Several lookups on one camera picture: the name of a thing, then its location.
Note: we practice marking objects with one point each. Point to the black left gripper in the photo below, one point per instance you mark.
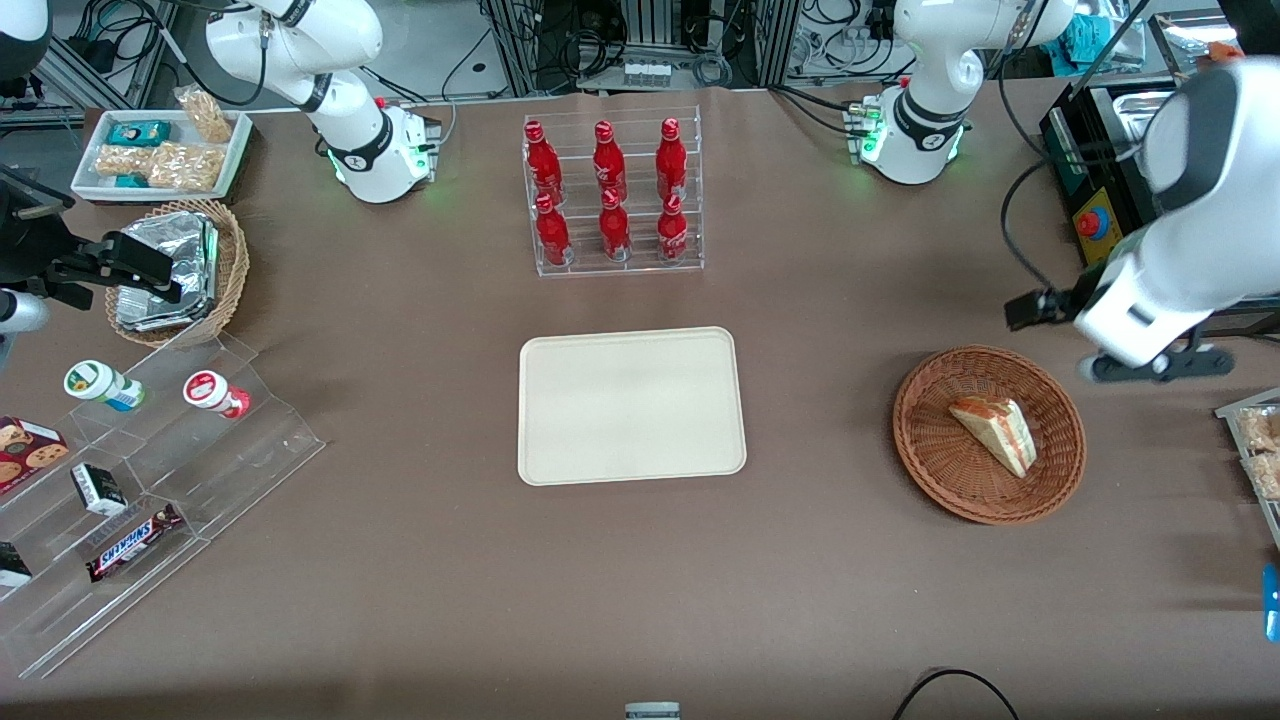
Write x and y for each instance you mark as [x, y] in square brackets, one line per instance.
[1062, 301]

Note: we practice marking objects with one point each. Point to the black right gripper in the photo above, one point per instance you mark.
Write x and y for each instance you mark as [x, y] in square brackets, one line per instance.
[28, 250]

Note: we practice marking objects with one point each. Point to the triangular sandwich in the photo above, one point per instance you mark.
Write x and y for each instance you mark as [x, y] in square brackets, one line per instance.
[995, 432]

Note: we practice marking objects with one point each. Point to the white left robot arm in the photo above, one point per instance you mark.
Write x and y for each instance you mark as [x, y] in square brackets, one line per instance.
[925, 110]

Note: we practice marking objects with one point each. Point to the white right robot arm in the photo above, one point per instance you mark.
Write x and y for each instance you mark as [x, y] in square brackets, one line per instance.
[355, 140]

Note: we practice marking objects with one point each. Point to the deep light wicker basket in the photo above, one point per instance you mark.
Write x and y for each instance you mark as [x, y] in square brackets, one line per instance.
[232, 270]

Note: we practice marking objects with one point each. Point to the white rectangular snack tray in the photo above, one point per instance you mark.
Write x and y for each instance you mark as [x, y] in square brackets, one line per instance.
[90, 185]

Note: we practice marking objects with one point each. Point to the flat brown wicker basket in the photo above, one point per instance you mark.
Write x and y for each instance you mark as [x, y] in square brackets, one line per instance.
[940, 460]

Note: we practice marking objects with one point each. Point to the clear acrylic snack tray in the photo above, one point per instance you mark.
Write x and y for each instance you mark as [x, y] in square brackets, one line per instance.
[1232, 410]

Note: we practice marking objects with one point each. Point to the cream plastic tray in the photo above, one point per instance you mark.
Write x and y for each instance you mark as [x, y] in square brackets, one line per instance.
[630, 405]

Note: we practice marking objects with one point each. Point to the foil wrapped package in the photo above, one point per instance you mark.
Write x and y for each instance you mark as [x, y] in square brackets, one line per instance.
[150, 318]
[185, 255]

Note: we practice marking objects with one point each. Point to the small teal snack pack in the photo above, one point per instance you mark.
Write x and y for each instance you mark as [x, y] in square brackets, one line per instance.
[132, 181]

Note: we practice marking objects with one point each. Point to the clear bag of crackers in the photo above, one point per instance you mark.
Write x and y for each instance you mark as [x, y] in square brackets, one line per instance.
[188, 167]
[120, 162]
[207, 115]

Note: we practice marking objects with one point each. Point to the red emergency stop button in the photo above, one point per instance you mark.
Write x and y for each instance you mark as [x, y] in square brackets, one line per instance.
[1093, 223]

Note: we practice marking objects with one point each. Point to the green lid yogurt cup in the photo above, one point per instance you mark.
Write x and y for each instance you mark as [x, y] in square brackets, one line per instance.
[100, 384]

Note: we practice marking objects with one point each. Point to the red lid yogurt cup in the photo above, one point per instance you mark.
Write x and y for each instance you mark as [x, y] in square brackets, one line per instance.
[212, 392]

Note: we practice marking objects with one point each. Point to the teal snack box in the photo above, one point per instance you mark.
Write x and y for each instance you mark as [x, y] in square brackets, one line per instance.
[138, 133]

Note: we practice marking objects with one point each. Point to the black food warmer cabinet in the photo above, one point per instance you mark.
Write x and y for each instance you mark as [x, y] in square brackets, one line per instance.
[1080, 150]

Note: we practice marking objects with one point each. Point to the clear acrylic stepped shelf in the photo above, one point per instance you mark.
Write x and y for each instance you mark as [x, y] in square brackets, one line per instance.
[230, 470]

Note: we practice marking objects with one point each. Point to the red cookie box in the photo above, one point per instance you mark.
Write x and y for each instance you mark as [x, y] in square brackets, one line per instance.
[28, 452]

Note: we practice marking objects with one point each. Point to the small black white box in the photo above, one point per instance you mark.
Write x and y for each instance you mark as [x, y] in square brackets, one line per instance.
[98, 489]

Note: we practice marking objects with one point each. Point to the steel warmer pan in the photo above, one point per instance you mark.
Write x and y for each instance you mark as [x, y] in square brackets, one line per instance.
[1140, 105]

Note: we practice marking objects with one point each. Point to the clear bag of puffed snack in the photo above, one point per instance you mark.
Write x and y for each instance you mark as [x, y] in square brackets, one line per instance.
[1262, 430]
[1266, 476]

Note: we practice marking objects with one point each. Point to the snickers chocolate bar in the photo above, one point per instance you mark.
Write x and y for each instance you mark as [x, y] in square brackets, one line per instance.
[133, 543]

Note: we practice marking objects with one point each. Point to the teal plastic bag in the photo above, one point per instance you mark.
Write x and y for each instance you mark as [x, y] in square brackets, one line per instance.
[1095, 40]

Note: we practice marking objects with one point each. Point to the small black snack pack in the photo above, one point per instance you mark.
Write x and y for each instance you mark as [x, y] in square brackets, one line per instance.
[12, 566]

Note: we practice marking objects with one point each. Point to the red fried food piece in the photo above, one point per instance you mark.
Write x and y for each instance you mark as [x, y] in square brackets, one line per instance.
[1222, 50]

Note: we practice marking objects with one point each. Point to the red cola bottle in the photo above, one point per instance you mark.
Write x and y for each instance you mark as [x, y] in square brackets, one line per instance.
[671, 160]
[614, 230]
[552, 235]
[607, 160]
[672, 235]
[543, 160]

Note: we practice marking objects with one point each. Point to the blue plastic object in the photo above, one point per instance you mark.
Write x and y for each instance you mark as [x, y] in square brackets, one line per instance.
[1272, 603]

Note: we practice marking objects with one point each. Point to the clear acrylic bottle rack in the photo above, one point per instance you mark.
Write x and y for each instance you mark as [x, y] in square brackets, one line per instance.
[640, 270]

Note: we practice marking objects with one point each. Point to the white power strip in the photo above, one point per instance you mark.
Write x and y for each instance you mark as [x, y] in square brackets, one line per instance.
[646, 73]

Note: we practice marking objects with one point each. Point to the small grey device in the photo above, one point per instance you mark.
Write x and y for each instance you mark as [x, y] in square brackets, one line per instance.
[652, 711]

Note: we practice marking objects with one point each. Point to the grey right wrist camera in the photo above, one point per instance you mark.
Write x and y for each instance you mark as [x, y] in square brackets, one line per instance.
[20, 311]

